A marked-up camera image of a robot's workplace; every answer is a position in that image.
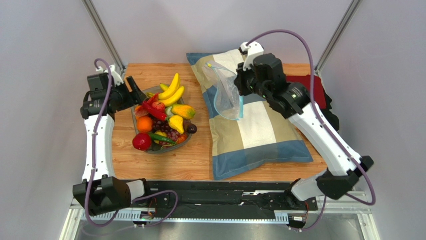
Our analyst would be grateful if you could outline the grey fruit bowl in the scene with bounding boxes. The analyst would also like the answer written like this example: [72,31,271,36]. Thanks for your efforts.
[131,86,194,155]

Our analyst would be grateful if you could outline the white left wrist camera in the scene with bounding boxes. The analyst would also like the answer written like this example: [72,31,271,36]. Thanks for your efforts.
[96,65,125,87]

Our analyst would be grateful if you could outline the small yellow lemon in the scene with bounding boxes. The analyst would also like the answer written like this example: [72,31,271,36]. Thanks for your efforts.
[154,130,168,145]

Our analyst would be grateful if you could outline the yellow orange mango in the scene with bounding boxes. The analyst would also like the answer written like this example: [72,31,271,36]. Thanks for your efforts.
[171,104,196,120]

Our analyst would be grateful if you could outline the red apple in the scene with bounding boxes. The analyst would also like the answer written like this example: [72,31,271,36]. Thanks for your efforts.
[132,133,152,151]

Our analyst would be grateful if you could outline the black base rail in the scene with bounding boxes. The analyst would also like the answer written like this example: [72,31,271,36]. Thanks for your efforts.
[133,180,320,221]

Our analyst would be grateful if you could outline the orange fruit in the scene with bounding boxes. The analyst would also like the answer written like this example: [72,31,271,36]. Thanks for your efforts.
[136,116,154,134]

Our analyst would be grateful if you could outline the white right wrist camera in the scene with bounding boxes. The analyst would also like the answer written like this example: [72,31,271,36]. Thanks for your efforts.
[239,41,265,71]

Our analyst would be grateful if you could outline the clear zip top bag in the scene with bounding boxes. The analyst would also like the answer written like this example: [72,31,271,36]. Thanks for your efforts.
[203,61,244,121]

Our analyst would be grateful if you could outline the checkered blue beige pillow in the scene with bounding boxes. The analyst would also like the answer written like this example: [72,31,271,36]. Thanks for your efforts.
[186,49,314,181]

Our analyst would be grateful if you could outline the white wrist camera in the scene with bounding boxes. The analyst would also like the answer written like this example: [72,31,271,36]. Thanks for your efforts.
[96,65,125,87]
[239,41,265,71]

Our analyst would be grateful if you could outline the yellow pear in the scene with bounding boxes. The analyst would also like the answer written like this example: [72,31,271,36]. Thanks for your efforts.
[168,115,185,134]

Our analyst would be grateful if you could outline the red folded cloth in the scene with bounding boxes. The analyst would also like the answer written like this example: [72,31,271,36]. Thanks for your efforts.
[286,75,326,108]

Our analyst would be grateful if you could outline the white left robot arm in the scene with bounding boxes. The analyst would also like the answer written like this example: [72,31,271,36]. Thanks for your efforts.
[72,72,147,217]

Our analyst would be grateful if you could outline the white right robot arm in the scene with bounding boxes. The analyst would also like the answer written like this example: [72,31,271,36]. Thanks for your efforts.
[234,53,374,204]

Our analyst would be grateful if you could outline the green chili pepper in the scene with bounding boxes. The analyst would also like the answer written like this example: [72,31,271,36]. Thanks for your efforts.
[148,133,176,145]

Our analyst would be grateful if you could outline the yellow banana bunch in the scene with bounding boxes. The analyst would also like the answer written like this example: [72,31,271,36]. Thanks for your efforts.
[158,73,185,107]

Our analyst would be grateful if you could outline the black cap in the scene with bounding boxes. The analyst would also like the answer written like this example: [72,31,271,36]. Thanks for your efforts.
[320,93,340,134]

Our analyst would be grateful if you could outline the green white cabbage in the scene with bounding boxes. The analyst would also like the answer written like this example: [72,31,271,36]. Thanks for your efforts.
[165,106,174,119]

